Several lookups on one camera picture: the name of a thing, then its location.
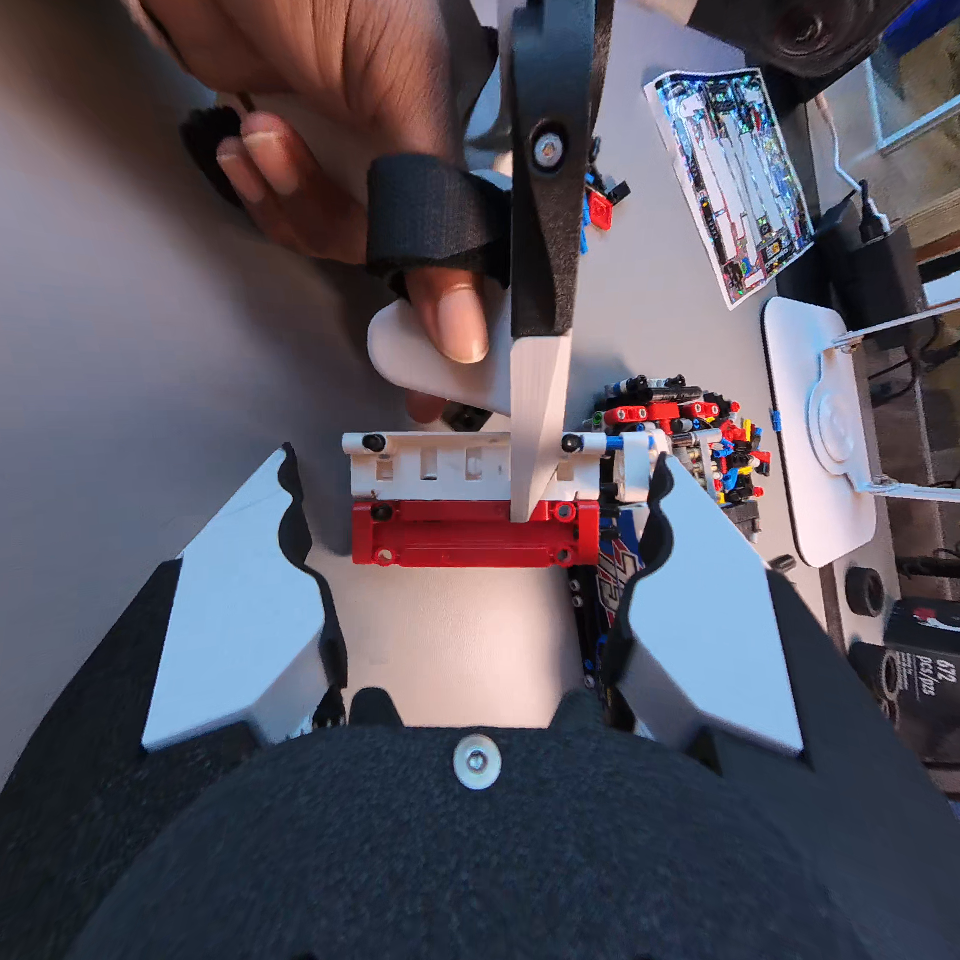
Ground white lego elbow block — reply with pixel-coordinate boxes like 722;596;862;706
603;427;665;502

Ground lego race car model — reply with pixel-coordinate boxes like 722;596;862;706
566;373;762;732

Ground red and white lego panel assembly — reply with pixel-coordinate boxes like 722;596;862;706
341;429;625;570

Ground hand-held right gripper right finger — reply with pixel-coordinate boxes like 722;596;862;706
602;452;807;755

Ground pile of mixed lego pieces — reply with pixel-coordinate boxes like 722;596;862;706
708;420;774;507

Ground black lego set box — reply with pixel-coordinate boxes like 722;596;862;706
851;596;960;774

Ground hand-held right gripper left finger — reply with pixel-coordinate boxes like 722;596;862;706
139;442;350;753

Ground white booklet stand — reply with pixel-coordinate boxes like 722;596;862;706
761;296;960;569

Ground pile of blue black pins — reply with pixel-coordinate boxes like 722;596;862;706
579;135;633;255

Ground white cable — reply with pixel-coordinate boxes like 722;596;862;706
813;93;894;234

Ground black charger with display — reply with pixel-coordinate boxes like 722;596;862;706
813;180;927;350

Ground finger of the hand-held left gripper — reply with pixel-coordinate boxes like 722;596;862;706
510;332;576;525

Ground person's left hand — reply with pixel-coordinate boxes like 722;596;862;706
138;0;513;426

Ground shiny sticker sheet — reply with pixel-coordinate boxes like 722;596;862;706
645;69;815;310

